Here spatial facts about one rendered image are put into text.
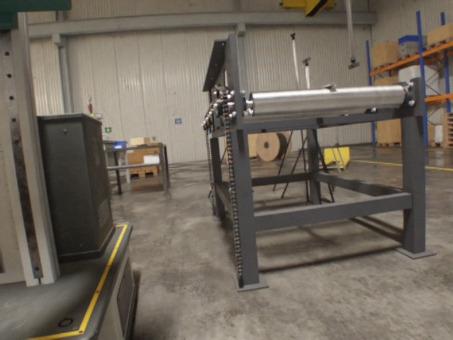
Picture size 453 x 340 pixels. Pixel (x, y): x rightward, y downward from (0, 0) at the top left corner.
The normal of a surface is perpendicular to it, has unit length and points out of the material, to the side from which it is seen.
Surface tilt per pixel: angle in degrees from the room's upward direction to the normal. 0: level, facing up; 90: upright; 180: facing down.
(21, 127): 90
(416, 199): 90
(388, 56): 90
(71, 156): 90
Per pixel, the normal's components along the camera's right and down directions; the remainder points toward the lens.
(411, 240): -0.99, 0.10
